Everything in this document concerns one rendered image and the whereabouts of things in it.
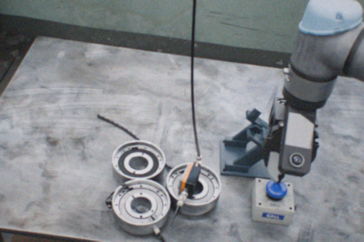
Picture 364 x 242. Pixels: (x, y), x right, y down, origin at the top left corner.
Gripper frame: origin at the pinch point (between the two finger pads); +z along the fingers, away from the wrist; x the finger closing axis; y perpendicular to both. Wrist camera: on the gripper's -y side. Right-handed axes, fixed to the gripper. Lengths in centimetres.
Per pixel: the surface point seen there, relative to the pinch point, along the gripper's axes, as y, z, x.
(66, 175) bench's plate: 1.0, 8.3, 40.2
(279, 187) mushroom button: -0.4, 1.3, -0.4
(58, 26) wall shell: 161, 80, 94
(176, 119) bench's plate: 22.0, 8.3, 20.8
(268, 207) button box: -3.3, 3.7, 1.2
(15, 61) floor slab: 137, 89, 110
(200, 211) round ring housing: -4.7, 6.2, 13.3
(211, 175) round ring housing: 3.7, 5.3, 11.9
